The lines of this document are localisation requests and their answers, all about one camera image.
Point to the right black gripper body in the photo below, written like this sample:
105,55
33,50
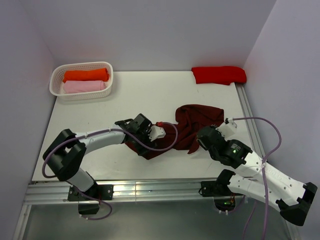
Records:
201,144

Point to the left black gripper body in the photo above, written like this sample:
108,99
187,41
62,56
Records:
143,136

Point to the dark red t-shirt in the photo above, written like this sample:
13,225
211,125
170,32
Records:
190,119

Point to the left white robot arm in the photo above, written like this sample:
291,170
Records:
65,155

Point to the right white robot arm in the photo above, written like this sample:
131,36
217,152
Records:
246,174

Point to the bright red folded t-shirt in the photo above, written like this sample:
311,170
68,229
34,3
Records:
222,75

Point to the orange rolled t-shirt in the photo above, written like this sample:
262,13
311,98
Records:
100,74

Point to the white plastic basket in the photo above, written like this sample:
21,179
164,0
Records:
56,84

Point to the pink rolled t-shirt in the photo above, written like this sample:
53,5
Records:
74,87

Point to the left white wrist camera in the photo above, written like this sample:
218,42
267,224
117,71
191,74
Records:
156,132

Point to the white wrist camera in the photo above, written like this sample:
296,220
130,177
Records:
156,132
228,128

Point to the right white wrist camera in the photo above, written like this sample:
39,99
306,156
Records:
228,128

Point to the aluminium side rail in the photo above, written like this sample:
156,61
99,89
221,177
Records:
250,123

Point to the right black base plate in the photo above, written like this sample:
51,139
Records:
216,188

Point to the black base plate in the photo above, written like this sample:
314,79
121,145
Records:
216,188
105,191

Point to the aluminium front rail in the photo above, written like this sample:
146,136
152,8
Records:
126,191

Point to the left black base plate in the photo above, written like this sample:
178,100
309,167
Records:
105,191

